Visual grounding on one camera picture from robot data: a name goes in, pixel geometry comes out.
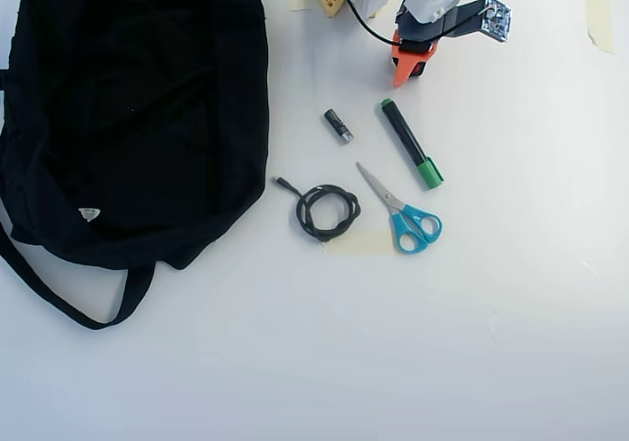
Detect black fabric bag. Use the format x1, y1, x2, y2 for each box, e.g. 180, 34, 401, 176
0, 0, 272, 332

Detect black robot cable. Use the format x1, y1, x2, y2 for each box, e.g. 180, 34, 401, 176
337, 0, 400, 48

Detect wide beige masking tape strip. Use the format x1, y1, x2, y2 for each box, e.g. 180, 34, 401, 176
321, 229, 395, 257

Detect black AA battery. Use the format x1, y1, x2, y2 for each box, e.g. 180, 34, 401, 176
322, 108, 356, 145

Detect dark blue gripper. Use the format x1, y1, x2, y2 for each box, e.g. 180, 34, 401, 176
391, 0, 488, 89

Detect coiled black USB cable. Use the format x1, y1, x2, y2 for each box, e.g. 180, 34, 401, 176
271, 175, 365, 245

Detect torn beige masking tape strip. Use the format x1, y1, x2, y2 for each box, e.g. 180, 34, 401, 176
585, 0, 617, 56

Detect blue handled scissors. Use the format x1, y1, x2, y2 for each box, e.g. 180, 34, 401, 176
354, 161, 444, 256

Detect black marker with green cap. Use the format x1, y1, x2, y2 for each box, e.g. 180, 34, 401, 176
378, 97, 446, 192

